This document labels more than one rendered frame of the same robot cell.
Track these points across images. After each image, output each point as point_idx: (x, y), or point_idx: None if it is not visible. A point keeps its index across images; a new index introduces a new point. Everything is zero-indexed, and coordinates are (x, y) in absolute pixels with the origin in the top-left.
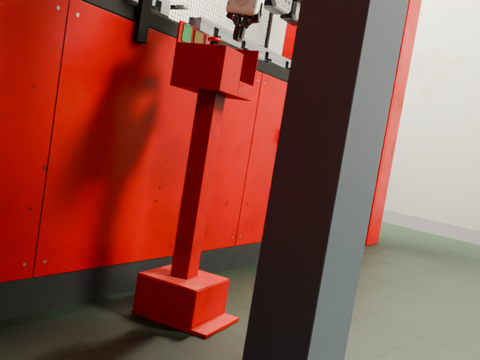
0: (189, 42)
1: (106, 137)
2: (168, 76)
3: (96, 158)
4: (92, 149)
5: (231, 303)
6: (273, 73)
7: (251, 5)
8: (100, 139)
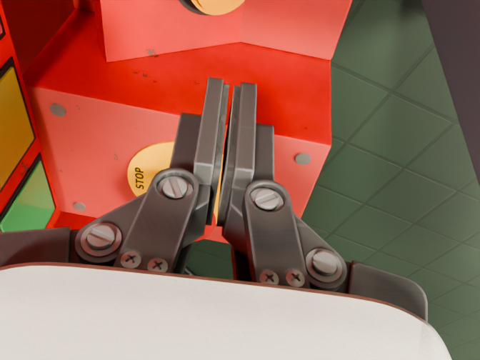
0: (40, 171)
1: (31, 13)
2: None
3: (54, 9)
4: (48, 31)
5: None
6: None
7: None
8: (36, 26)
